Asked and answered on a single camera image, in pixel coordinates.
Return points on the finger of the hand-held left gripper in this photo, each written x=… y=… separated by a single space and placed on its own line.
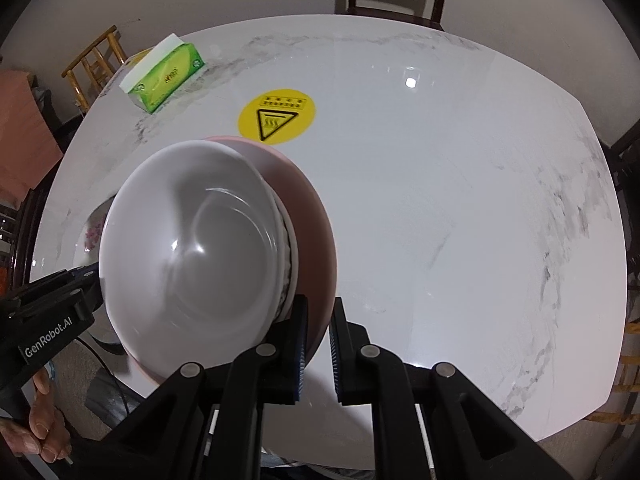
x=60 y=287

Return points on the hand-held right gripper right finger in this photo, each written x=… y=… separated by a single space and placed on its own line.
x=336 y=355

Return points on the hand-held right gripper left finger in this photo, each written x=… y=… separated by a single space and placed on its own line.
x=300 y=355

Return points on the white plate with pink roses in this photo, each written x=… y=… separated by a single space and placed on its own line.
x=95 y=230

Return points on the plain pink bowl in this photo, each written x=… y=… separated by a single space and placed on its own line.
x=310 y=240

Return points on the white ribbed bowl yellow blue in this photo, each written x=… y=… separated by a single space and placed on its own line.
x=190 y=245

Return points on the person's left hand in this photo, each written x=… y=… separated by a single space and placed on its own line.
x=47 y=435

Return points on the orange cloth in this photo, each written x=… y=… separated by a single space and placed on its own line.
x=25 y=135

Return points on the bamboo chair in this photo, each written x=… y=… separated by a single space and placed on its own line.
x=95 y=65

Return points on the green tissue pack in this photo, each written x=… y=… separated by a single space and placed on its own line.
x=165 y=77

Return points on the round yellow warning sticker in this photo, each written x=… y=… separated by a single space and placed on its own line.
x=277 y=115

